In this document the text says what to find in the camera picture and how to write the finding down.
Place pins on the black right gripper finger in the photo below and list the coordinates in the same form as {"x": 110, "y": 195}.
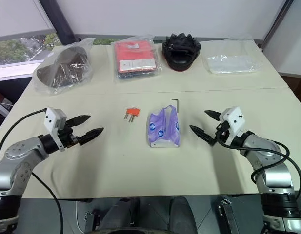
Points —
{"x": 213, "y": 114}
{"x": 204, "y": 135}

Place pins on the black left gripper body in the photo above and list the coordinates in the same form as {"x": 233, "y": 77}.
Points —
{"x": 67, "y": 137}

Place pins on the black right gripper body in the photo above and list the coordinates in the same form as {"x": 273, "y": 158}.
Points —
{"x": 221, "y": 132}

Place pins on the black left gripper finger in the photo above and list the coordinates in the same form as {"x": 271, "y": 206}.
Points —
{"x": 91, "y": 135}
{"x": 79, "y": 120}

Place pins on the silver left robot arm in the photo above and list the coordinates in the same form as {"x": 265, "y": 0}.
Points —
{"x": 18, "y": 156}

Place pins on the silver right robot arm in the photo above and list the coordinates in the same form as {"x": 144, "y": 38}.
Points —
{"x": 269, "y": 151}

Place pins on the metal allen key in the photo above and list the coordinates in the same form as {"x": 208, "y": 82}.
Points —
{"x": 177, "y": 105}

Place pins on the red plastic block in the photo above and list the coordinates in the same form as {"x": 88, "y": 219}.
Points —
{"x": 133, "y": 111}

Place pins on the purple tissue packet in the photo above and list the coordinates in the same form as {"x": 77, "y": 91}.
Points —
{"x": 162, "y": 129}

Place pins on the white item in clear bag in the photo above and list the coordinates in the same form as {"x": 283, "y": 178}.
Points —
{"x": 229, "y": 62}

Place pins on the brown item in plastic bag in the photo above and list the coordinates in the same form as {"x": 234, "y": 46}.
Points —
{"x": 65, "y": 67}

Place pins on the dark rounded shape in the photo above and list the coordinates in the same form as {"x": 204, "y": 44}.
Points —
{"x": 182, "y": 214}

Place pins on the red item in plastic bag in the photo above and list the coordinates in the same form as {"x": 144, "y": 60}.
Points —
{"x": 135, "y": 57}

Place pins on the white roller blind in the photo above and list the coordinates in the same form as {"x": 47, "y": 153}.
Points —
{"x": 18, "y": 14}

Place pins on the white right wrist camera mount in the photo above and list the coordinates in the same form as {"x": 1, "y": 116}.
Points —
{"x": 233, "y": 119}

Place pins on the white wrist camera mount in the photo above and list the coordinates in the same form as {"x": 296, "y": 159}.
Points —
{"x": 233, "y": 119}
{"x": 52, "y": 118}

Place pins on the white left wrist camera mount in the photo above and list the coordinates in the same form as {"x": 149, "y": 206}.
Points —
{"x": 52, "y": 118}

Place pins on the brown furniture with metal frame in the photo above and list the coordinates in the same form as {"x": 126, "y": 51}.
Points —
{"x": 1, "y": 102}

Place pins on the metal bracket under table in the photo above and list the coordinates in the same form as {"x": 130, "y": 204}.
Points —
{"x": 226, "y": 212}
{"x": 88, "y": 216}

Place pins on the dark window frame pillar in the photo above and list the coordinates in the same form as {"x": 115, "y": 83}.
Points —
{"x": 61, "y": 22}

